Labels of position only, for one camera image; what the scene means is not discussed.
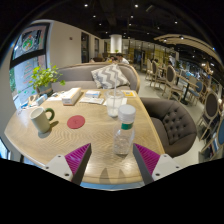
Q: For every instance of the group of ceiling lights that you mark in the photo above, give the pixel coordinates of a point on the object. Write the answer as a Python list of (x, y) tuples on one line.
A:
[(136, 5)]

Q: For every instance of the grey tufted armchair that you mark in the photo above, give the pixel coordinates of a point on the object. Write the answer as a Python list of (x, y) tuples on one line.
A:
[(173, 126)]

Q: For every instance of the person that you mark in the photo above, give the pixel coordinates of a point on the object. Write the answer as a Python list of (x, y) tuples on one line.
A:
[(122, 60)]

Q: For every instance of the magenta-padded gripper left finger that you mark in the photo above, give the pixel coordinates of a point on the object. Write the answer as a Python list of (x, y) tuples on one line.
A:
[(60, 165)]

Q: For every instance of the white cardboard box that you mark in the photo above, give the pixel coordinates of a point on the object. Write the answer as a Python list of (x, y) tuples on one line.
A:
[(71, 96)]

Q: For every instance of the grey white chevron cushion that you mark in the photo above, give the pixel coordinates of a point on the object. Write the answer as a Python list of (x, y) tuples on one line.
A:
[(110, 76)]

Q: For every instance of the clear plastic water bottle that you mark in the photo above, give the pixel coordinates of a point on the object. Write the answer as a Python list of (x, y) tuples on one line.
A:
[(124, 136)]

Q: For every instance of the dark-framed window with decals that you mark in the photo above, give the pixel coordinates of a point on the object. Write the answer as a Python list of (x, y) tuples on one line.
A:
[(28, 41)]

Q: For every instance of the green potted plant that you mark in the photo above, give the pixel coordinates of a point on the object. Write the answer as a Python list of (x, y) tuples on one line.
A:
[(45, 78)]

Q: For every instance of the flat round red coaster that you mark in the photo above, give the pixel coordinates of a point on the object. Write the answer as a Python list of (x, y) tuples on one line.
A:
[(76, 122)]

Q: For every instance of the light blue tissue pack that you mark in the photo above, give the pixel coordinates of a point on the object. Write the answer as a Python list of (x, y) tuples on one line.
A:
[(41, 99)]

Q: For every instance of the yellow card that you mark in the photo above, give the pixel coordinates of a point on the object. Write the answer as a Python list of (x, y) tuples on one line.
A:
[(129, 93)]

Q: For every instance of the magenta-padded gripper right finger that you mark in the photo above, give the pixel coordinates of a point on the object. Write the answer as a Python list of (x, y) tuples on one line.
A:
[(163, 165)]

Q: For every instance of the group of wooden chairs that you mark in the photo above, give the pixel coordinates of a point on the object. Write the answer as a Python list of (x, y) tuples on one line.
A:
[(171, 78)]

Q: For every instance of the grey curved sofa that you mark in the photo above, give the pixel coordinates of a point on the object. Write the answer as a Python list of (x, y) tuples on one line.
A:
[(78, 75)]

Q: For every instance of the white printed pamphlet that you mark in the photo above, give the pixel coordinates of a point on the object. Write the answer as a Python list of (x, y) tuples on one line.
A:
[(91, 98)]

